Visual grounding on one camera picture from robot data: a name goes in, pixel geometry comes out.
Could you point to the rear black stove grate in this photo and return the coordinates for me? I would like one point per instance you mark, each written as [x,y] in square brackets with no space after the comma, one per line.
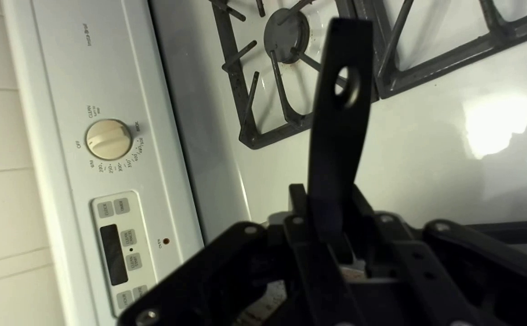
[271,57]

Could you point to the white gas stove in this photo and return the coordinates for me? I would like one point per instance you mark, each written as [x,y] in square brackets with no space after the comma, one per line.
[449,148]

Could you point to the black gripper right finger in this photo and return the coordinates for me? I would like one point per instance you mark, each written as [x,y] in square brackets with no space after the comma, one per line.
[441,273]

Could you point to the beige stove timer dial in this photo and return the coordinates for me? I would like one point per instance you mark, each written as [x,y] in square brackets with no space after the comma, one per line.
[108,139]

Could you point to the stove clock button panel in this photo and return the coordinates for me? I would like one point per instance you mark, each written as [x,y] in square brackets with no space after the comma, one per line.
[125,249]

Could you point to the black stove grate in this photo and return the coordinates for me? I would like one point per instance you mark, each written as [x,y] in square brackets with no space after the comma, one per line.
[271,57]
[420,39]

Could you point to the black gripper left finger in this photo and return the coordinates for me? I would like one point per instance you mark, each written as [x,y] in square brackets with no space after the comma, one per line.
[233,269]

